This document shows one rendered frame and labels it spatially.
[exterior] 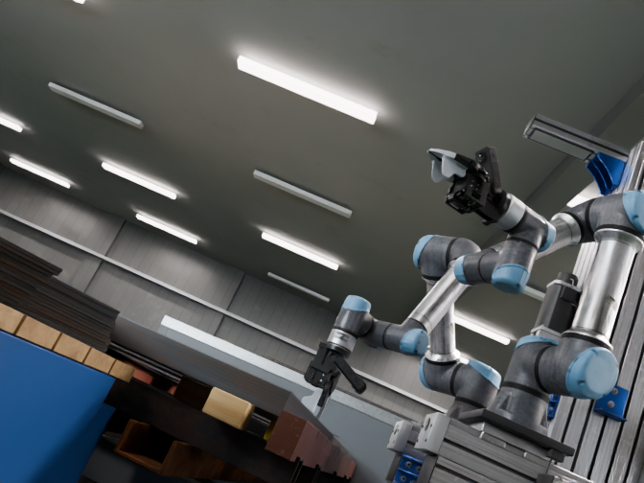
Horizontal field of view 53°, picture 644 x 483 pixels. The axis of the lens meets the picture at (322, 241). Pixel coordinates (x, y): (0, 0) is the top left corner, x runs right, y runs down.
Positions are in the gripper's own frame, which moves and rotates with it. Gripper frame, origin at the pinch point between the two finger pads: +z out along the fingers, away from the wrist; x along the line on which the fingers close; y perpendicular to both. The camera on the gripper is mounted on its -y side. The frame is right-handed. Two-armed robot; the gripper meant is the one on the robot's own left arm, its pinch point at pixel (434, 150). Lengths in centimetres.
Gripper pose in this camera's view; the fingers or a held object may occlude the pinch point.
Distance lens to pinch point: 141.8
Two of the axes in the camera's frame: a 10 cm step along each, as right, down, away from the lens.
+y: -3.4, 8.4, -4.1
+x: -4.9, 2.2, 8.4
